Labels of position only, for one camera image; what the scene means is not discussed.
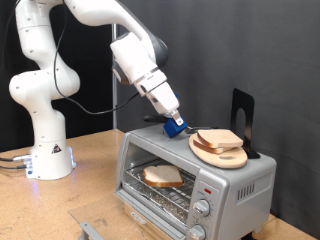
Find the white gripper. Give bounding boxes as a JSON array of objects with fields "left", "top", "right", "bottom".
[{"left": 145, "top": 81, "right": 185, "bottom": 127}]

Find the spatula with blue grip block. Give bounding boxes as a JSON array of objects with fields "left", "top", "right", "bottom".
[{"left": 143, "top": 114, "right": 219, "bottom": 139}]

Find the white bread slice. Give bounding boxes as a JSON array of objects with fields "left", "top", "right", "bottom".
[{"left": 143, "top": 164, "right": 185, "bottom": 188}]

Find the brown-edged wooden toast slice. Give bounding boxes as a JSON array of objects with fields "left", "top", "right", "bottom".
[{"left": 192, "top": 139, "right": 234, "bottom": 154}]

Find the pale wooden toast slice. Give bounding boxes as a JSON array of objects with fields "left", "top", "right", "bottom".
[{"left": 197, "top": 129, "right": 244, "bottom": 149}]

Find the silver oven knob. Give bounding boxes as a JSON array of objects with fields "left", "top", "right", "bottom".
[
  {"left": 188, "top": 223, "right": 208, "bottom": 240},
  {"left": 193, "top": 199, "right": 212, "bottom": 218}
]

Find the silver toaster oven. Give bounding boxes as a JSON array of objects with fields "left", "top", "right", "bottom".
[{"left": 114, "top": 120, "right": 278, "bottom": 240}]

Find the wooden crate under oven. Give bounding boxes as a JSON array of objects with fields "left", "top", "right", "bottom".
[{"left": 122, "top": 201, "right": 168, "bottom": 240}]

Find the oval wooden cutting board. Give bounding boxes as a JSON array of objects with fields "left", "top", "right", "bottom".
[{"left": 188, "top": 133, "right": 249, "bottom": 169}]

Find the vertical metal pole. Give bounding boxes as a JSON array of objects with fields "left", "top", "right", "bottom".
[{"left": 110, "top": 23, "right": 119, "bottom": 130}]

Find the black metal bookend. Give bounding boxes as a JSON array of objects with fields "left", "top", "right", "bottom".
[{"left": 230, "top": 87, "right": 262, "bottom": 160}]

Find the dark grey backdrop panel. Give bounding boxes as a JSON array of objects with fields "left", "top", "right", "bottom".
[{"left": 117, "top": 0, "right": 320, "bottom": 239}]

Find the black backdrop curtain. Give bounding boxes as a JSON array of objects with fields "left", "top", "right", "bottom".
[{"left": 0, "top": 0, "right": 114, "bottom": 153}]

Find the wire oven rack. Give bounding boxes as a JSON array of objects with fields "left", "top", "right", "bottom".
[{"left": 123, "top": 158, "right": 197, "bottom": 223}]

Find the black base cable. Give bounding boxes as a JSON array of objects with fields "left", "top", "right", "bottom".
[{"left": 0, "top": 163, "right": 33, "bottom": 171}]

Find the base cable with silver connector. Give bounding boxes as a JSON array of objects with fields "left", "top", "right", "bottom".
[{"left": 0, "top": 153, "right": 33, "bottom": 164}]

